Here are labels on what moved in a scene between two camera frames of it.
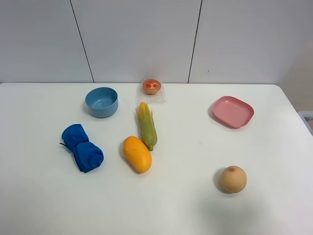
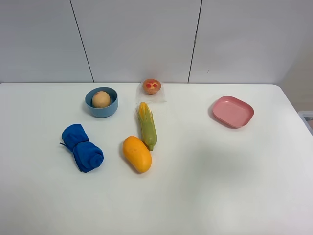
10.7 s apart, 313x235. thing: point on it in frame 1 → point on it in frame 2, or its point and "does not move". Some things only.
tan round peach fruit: [233, 179] → [100, 99]
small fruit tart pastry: [151, 86] does not move
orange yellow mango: [137, 153] does not move
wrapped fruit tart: [151, 90] does not move
